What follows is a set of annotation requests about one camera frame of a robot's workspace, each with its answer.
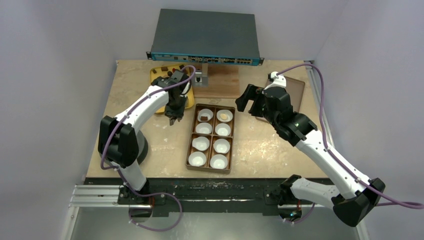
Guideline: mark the yellow tray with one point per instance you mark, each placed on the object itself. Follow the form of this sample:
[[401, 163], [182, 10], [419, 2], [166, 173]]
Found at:
[[164, 71]]

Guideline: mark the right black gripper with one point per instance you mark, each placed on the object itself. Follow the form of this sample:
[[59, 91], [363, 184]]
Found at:
[[253, 102]]

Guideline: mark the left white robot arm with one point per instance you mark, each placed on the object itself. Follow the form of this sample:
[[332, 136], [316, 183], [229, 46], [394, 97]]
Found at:
[[122, 145]]

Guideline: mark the aluminium frame rail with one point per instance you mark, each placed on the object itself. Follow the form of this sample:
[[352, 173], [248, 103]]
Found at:
[[95, 196]]

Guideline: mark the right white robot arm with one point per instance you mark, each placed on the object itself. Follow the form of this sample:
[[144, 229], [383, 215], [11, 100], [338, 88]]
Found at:
[[351, 195]]

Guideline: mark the brown chocolate box tray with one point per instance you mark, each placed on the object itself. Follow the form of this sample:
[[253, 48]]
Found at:
[[212, 137]]

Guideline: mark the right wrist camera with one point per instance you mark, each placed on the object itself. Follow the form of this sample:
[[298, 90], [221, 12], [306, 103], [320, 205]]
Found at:
[[276, 80]]

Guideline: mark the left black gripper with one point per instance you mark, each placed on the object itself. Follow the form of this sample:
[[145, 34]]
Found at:
[[178, 113]]

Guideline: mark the wooden board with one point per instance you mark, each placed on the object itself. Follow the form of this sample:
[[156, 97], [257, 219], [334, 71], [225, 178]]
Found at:
[[223, 83]]

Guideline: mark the blue network switch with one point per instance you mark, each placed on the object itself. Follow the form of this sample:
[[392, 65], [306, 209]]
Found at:
[[206, 37]]

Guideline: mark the grey metal stand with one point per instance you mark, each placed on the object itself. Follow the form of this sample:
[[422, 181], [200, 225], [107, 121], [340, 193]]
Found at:
[[201, 75]]

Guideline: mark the grey round speaker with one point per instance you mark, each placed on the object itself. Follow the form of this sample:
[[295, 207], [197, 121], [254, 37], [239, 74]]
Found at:
[[143, 147]]

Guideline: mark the metal tongs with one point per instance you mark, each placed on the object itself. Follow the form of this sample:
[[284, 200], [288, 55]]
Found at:
[[172, 120]]

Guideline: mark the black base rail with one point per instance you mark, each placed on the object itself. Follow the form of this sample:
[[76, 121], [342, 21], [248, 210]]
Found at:
[[197, 195]]

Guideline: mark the brown box lid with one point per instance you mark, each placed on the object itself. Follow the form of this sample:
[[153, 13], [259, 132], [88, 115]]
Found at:
[[295, 88]]

